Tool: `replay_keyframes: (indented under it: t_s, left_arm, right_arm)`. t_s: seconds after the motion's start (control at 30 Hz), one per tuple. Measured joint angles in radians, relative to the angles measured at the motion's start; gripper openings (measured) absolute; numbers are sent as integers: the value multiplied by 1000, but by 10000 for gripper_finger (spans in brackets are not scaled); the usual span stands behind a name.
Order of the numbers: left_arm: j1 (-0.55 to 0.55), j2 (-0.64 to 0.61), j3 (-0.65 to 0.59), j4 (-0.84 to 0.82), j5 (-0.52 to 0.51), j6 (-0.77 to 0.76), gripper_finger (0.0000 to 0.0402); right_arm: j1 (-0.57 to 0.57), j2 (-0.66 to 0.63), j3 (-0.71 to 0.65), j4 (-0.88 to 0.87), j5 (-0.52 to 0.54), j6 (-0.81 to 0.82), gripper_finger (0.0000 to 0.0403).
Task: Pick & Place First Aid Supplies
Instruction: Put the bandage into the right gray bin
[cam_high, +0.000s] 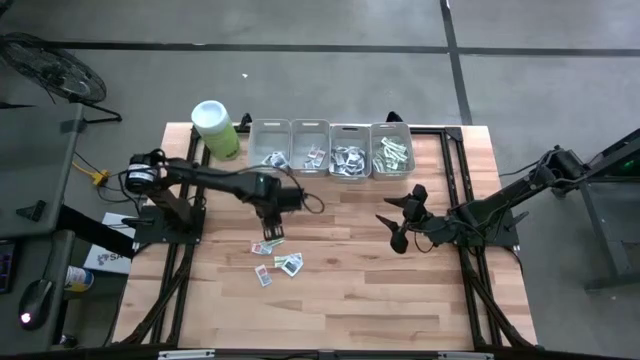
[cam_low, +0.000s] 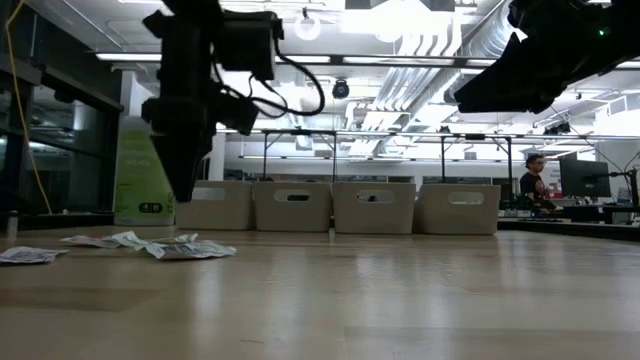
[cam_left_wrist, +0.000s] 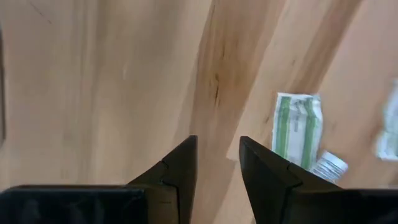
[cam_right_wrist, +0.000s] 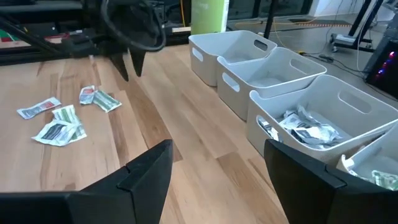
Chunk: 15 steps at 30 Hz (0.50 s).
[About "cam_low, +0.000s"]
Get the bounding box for white ring lamp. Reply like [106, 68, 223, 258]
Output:
[293, 7, 323, 42]

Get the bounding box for green wipes canister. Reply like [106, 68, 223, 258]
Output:
[113, 115, 177, 227]

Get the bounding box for overhead LED light bar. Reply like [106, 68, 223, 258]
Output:
[94, 51, 640, 70]

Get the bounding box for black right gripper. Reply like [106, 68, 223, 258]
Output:
[452, 0, 640, 116]

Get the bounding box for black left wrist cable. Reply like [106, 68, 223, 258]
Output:
[209, 34, 327, 120]

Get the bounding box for black framed workbench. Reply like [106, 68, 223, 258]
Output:
[261, 128, 338, 184]
[438, 132, 515, 201]

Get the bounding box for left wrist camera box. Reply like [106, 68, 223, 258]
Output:
[214, 94, 261, 136]

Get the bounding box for yellow hanging cord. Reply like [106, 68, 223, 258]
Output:
[3, 0, 54, 216]

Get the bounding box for person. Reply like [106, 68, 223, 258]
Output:
[518, 153, 557, 212]

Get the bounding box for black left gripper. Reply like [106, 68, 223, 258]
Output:
[141, 94, 217, 205]

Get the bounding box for black computer monitor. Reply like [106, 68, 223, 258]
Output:
[558, 158, 612, 199]

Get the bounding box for silver ventilation duct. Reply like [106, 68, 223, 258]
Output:
[372, 0, 514, 114]

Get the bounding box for light grey plastic bin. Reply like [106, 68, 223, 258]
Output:
[252, 181, 333, 233]
[413, 183, 502, 236]
[174, 179, 254, 230]
[332, 182, 417, 235]

